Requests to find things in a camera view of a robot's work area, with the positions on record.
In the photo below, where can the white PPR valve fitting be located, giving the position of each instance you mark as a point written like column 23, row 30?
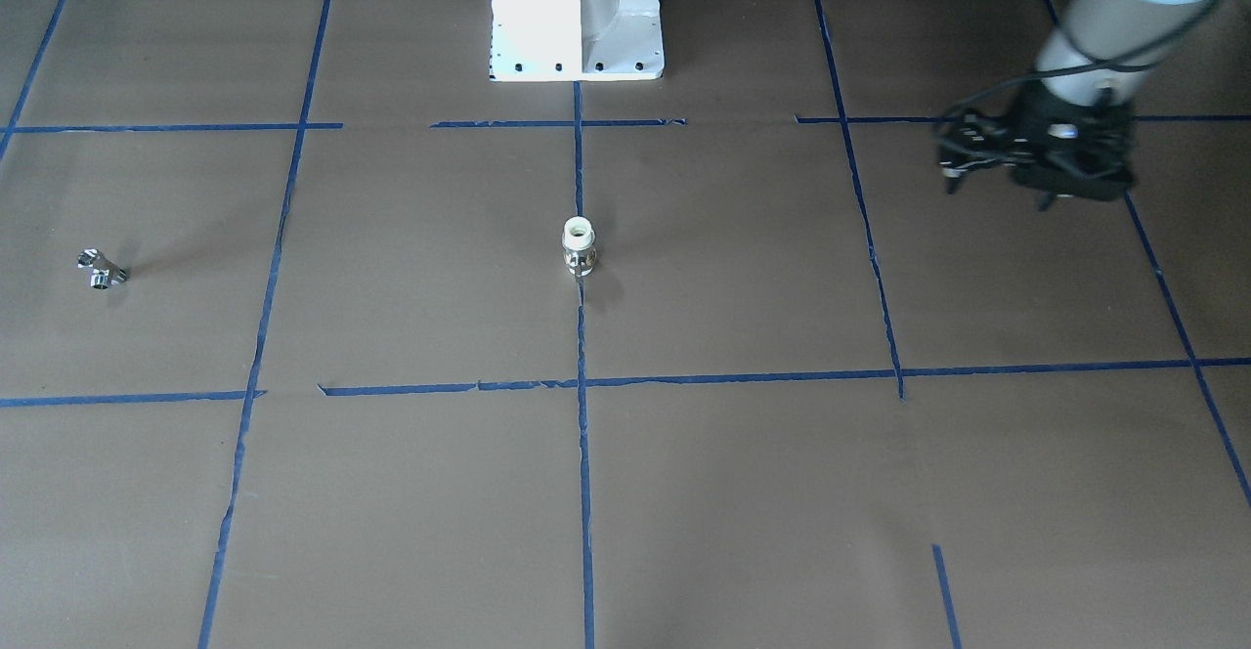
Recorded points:
column 579, row 244

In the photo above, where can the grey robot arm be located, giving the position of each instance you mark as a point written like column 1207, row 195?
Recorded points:
column 1096, row 44

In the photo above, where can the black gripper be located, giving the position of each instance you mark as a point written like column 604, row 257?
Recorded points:
column 1022, row 131

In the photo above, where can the chrome threaded angle fitting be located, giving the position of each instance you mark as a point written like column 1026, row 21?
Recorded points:
column 102, row 273

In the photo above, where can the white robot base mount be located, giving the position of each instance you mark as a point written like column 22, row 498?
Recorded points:
column 542, row 41

